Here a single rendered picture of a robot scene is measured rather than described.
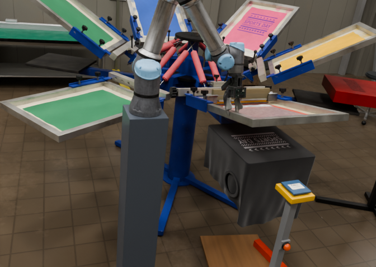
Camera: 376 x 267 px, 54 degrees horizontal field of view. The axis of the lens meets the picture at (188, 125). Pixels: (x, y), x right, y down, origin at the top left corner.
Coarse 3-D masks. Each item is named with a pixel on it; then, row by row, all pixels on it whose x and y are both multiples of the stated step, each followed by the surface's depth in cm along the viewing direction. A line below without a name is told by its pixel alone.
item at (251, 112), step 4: (244, 108) 224; (248, 108) 224; (240, 112) 210; (244, 112) 210; (248, 112) 210; (252, 112) 210; (256, 112) 211; (260, 112) 211; (264, 112) 211; (252, 116) 197; (256, 116) 197; (260, 116) 197; (264, 116) 197; (268, 116) 198
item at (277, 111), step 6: (252, 108) 224; (258, 108) 225; (264, 108) 225; (270, 108) 226; (276, 108) 226; (282, 108) 227; (276, 114) 205; (282, 114) 206; (288, 114) 206; (294, 114) 206; (300, 114) 207; (306, 114) 208
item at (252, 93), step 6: (216, 90) 226; (246, 90) 234; (252, 90) 236; (258, 90) 237; (264, 90) 239; (222, 96) 228; (246, 96) 235; (252, 96) 237; (258, 96) 238; (264, 96) 240
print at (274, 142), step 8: (232, 136) 219; (240, 136) 220; (248, 136) 221; (256, 136) 222; (264, 136) 224; (272, 136) 225; (248, 144) 211; (256, 144) 212; (264, 144) 213; (272, 144) 214; (280, 144) 215; (288, 144) 216
